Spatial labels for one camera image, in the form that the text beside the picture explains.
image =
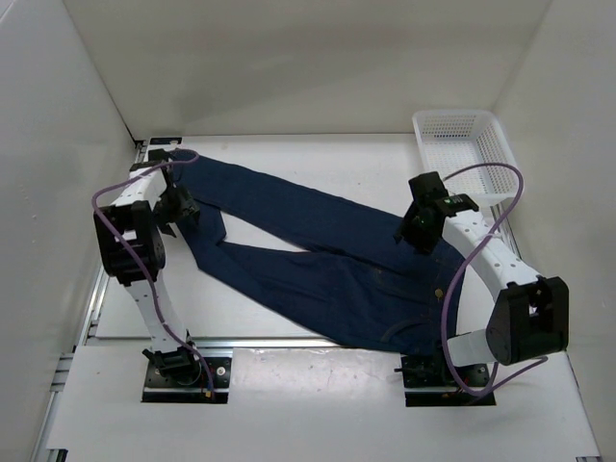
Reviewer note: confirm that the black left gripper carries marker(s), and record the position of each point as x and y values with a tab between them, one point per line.
188	208

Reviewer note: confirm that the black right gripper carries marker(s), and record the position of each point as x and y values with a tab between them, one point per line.
425	245

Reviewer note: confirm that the dark blue denim trousers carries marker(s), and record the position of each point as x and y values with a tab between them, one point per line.
326	263

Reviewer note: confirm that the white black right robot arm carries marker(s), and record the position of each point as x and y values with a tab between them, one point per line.
530	318

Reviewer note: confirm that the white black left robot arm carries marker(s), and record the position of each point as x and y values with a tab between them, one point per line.
130	219

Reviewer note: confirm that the white perforated plastic basket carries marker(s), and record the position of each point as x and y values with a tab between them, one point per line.
466	148

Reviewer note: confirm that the aluminium table edge rail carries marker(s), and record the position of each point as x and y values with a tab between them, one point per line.
505	228

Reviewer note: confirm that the front aluminium rail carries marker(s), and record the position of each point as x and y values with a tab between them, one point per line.
264	343

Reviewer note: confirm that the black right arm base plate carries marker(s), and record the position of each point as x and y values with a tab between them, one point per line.
427	382

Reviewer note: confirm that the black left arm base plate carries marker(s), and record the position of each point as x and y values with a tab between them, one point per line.
191	390

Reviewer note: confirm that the left aluminium frame rail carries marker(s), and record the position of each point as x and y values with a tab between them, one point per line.
96	293

